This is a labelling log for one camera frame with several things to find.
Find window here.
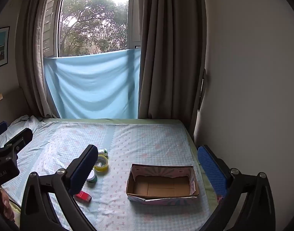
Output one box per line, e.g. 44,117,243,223
42,0,142,58

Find small red box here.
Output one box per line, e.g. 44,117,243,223
74,191,92,203

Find round green jar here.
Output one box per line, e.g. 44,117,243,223
86,170,97,183

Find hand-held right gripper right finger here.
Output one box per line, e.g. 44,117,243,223
197,145,277,231

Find person's left hand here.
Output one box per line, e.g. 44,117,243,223
0,187,16,223

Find crumpled white cloth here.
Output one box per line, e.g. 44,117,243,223
11,115,43,126

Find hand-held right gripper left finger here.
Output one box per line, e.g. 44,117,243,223
20,144,99,231

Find yellow clear tape roll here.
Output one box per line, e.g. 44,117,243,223
93,155,109,174

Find checked floral bed sheet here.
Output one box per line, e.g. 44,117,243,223
0,118,218,231

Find cardboard box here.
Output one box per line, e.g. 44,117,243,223
126,164,200,201

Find light blue cloth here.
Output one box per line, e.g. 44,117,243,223
44,49,141,119

